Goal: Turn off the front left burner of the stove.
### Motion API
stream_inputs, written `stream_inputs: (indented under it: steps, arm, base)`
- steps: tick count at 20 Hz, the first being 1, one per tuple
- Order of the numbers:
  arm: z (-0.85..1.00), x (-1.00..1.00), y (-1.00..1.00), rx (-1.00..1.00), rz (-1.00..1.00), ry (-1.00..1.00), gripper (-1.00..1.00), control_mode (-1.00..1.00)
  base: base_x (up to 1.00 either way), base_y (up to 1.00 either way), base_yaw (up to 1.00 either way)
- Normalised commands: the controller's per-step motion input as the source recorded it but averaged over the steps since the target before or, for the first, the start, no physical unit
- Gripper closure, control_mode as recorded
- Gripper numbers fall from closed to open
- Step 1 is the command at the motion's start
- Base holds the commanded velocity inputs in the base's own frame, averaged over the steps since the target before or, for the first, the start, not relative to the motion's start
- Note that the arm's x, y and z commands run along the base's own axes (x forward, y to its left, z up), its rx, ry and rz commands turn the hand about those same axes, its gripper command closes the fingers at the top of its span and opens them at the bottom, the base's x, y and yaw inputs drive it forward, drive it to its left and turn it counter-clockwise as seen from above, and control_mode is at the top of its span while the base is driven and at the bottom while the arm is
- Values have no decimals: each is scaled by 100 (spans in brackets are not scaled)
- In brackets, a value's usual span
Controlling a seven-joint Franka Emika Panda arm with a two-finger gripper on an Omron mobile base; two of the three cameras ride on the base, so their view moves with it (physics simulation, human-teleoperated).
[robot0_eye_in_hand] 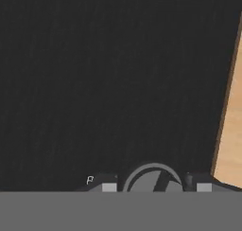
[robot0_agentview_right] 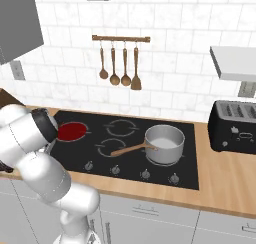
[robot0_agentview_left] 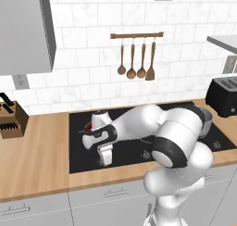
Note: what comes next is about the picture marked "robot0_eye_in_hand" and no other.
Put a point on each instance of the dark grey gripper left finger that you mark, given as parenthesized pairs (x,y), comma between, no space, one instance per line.
(108,187)

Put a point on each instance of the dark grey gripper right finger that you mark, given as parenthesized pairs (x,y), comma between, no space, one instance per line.
(204,187)

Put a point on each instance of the black round stove knob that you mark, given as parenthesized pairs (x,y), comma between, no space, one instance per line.
(148,178)

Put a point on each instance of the black stove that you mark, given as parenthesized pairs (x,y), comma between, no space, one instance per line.
(94,83)

